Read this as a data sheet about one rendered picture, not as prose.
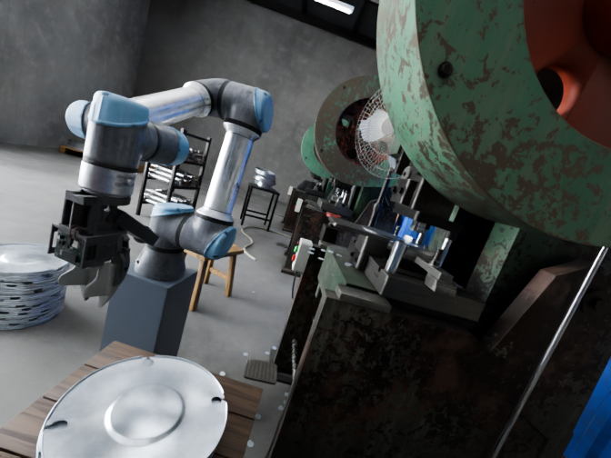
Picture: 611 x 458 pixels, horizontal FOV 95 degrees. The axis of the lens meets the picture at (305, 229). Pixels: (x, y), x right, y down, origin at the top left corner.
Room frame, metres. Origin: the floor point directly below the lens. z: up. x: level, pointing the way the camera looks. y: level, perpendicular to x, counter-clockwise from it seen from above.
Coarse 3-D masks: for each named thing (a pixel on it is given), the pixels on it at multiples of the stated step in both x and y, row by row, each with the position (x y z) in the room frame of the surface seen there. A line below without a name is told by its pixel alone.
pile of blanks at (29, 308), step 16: (48, 272) 0.99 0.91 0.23; (64, 272) 1.06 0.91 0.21; (0, 288) 0.91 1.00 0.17; (16, 288) 0.92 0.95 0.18; (32, 288) 0.95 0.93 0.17; (48, 288) 1.00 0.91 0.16; (64, 288) 1.09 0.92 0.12; (0, 304) 0.90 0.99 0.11; (16, 304) 0.93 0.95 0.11; (32, 304) 0.96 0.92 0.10; (48, 304) 1.02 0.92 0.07; (0, 320) 0.91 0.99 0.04; (16, 320) 0.93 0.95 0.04; (32, 320) 0.98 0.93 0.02; (48, 320) 1.02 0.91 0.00
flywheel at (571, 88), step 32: (544, 0) 0.55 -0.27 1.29; (576, 0) 0.56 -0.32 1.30; (608, 0) 0.53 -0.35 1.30; (544, 32) 0.55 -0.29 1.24; (576, 32) 0.56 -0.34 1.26; (608, 32) 0.54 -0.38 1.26; (544, 64) 0.56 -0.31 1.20; (576, 64) 0.56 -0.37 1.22; (608, 64) 0.57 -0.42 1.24; (576, 96) 0.57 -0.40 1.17; (608, 96) 0.57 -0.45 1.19; (576, 128) 0.57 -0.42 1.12; (608, 128) 0.58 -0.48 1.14
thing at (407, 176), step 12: (408, 168) 0.98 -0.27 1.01; (408, 180) 0.91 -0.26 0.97; (420, 180) 0.90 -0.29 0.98; (396, 192) 0.96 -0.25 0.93; (408, 192) 0.90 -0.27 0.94; (420, 192) 0.88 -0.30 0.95; (432, 192) 0.88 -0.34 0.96; (408, 204) 0.90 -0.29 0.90; (420, 204) 0.88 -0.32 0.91; (432, 204) 0.89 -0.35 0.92; (444, 204) 0.89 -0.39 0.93; (444, 216) 0.89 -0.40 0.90
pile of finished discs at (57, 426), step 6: (216, 402) 0.51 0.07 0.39; (48, 414) 0.38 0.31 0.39; (48, 426) 0.37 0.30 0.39; (54, 426) 0.37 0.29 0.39; (60, 426) 0.37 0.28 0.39; (42, 432) 0.35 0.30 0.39; (54, 432) 0.36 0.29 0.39; (36, 450) 0.33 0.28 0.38; (36, 456) 0.33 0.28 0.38; (210, 456) 0.41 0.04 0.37
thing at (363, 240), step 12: (348, 228) 0.87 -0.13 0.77; (360, 228) 0.91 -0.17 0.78; (372, 228) 0.97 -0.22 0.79; (360, 240) 0.95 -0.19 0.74; (372, 240) 0.90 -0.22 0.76; (384, 240) 0.88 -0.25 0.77; (396, 240) 0.90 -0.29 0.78; (360, 252) 0.91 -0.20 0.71; (372, 252) 0.90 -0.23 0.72; (384, 252) 0.90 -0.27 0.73; (360, 264) 0.89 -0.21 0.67
